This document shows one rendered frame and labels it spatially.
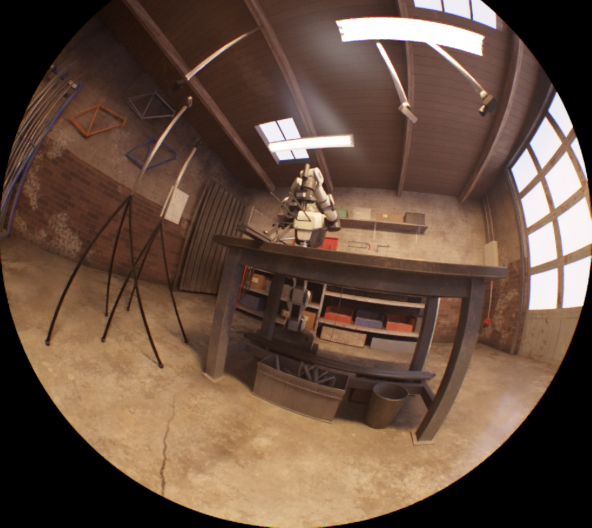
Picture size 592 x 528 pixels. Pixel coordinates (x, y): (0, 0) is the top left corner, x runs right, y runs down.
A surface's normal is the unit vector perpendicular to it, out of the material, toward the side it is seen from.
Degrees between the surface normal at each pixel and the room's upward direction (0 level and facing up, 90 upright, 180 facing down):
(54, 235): 90
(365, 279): 90
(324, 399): 90
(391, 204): 90
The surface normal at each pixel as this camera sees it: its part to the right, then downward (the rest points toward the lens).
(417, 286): -0.36, -0.33
